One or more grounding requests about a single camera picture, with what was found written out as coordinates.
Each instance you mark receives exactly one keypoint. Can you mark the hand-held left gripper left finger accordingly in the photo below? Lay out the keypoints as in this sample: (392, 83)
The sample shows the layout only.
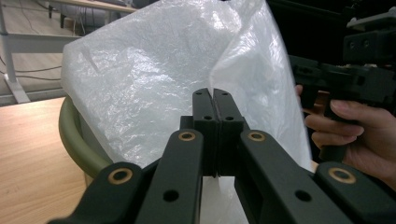
(205, 124)

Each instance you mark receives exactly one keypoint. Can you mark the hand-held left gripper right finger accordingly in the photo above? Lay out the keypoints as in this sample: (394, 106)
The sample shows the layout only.
(229, 124)

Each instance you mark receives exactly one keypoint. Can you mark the white plastic bag blue edge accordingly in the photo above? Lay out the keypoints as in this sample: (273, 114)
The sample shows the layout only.
(140, 77)

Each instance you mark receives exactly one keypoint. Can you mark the green plastic bin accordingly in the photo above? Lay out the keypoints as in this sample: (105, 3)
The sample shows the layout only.
(71, 137)

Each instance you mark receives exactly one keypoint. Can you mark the white metal table frame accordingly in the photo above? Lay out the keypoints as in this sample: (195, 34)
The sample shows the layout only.
(37, 42)

